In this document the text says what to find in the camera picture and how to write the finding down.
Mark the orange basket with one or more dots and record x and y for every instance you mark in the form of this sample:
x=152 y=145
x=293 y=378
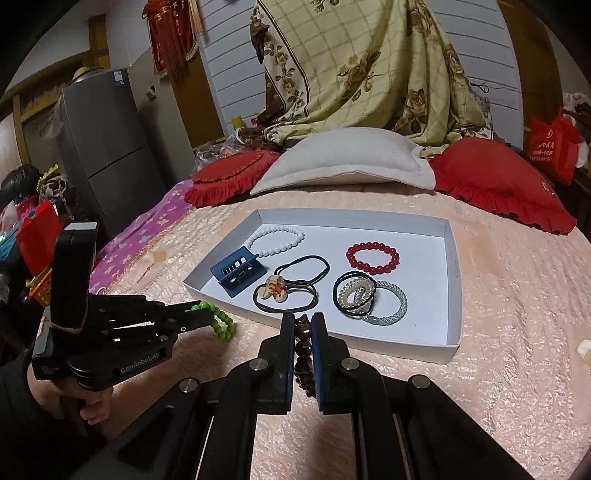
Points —
x=41 y=286

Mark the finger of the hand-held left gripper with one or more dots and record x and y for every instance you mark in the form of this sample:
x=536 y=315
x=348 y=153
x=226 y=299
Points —
x=196 y=323
x=182 y=307

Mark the person's left hand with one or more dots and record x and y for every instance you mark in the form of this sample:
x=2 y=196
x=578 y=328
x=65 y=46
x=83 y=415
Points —
x=94 y=410

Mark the grey refrigerator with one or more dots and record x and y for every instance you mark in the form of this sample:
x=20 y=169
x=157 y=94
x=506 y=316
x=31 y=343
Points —
x=106 y=138

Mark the red box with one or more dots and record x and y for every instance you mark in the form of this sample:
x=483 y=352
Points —
x=39 y=235

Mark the red hanging decoration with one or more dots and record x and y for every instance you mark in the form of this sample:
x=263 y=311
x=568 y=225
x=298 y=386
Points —
x=171 y=32

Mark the straw hat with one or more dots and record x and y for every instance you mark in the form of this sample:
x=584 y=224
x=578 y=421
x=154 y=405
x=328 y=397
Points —
x=83 y=74

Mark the purple floral sheet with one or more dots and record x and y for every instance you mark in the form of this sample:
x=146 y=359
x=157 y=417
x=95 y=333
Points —
x=138 y=230

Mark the red shopping bag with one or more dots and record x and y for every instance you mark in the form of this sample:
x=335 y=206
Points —
x=551 y=147

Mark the large red ruffled pillow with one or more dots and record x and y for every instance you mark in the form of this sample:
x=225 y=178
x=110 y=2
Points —
x=498 y=184

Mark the white cardboard tray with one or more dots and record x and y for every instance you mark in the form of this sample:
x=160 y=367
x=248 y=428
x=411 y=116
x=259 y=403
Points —
x=415 y=258

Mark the black bag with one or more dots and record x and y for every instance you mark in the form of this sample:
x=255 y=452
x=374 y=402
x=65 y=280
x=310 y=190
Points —
x=18 y=182

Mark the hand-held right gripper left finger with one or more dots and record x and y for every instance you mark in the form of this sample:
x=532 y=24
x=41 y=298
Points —
x=287 y=364

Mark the white pillow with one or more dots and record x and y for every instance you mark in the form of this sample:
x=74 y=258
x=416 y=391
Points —
x=346 y=161

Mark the small translucent cube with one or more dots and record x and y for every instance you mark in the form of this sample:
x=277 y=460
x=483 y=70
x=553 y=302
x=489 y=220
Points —
x=159 y=257

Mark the yellow bottle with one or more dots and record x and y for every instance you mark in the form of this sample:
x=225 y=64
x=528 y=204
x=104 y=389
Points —
x=237 y=123

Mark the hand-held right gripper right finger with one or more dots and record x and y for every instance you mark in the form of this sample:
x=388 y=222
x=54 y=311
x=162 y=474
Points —
x=318 y=364

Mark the small red ruffled pillow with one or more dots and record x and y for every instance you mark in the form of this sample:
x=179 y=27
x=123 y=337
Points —
x=226 y=177

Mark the white fan-shaped flower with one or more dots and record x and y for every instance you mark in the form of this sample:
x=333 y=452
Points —
x=585 y=348

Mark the blue hair claw clip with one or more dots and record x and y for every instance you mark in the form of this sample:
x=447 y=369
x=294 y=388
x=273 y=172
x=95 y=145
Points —
x=231 y=274

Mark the floral checked quilt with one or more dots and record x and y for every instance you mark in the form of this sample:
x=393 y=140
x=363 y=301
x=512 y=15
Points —
x=360 y=55

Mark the clear plastic bags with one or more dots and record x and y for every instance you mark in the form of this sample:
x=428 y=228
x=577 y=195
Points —
x=221 y=154

